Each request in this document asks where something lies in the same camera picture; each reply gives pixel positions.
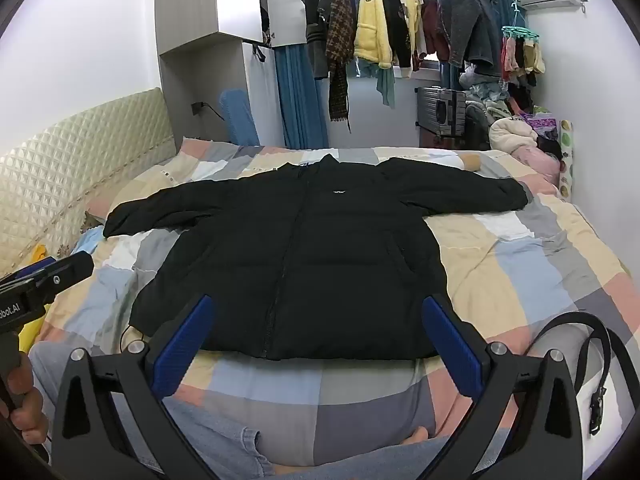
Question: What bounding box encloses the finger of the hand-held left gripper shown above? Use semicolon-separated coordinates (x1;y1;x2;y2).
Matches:
0;251;96;307

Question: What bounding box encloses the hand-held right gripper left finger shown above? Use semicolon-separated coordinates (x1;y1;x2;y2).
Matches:
51;294;221;480

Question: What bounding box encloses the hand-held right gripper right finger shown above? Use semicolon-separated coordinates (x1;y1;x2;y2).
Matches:
421;294;586;480

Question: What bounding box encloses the black puffer jacket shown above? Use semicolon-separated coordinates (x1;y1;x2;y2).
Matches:
102;154;535;362

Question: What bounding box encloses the pile of mixed clothes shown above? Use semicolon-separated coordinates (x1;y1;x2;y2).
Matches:
459;60;561;133

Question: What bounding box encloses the row of hanging clothes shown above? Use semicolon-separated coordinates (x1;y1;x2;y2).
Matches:
301;0;517;123

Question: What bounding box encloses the person's left hand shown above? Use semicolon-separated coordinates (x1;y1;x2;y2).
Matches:
0;354;51;446

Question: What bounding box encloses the yellow cloth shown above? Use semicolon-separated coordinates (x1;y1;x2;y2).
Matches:
17;244;52;352

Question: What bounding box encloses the light blue cloth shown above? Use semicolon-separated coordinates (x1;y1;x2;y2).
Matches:
74;227;107;257

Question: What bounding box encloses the patchwork checked bedspread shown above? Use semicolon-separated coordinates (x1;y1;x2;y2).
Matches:
30;137;640;480

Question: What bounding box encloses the cream quilted headboard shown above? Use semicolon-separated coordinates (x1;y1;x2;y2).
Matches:
0;87;176;281

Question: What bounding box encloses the black leather belt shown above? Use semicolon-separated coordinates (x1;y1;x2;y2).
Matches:
531;312;627;436

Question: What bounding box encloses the white and tan bolster pillow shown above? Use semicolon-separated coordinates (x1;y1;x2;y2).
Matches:
425;152;484;172

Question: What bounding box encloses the pink cloth bundle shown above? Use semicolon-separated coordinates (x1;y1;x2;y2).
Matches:
520;144;560;187

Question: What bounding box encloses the dark wooden cabinet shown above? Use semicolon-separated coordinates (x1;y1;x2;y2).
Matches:
417;127;493;152

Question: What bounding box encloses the polka dot pillow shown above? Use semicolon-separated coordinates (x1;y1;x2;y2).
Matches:
557;120;577;202

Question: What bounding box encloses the cream fleece blanket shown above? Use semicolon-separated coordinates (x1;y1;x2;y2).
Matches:
489;116;540;155

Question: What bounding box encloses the blue covered chair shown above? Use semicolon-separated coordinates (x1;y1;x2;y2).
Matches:
220;89;261;147

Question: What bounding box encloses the grey hard suitcase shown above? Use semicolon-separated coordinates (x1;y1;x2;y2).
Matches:
414;86;472;137

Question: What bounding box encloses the blue curtain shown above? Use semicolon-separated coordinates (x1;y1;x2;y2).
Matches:
274;44;331;150

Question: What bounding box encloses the grey wooden wardrobe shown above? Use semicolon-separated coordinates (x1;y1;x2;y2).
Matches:
155;0;307;147

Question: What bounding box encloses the teal sock drying hanger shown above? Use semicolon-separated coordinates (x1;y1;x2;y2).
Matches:
501;2;547;79

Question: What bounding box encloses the thin black cable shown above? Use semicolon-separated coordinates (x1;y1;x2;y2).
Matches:
117;324;147;357

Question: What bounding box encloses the black wall outlet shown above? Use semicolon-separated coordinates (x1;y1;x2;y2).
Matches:
191;101;226;122

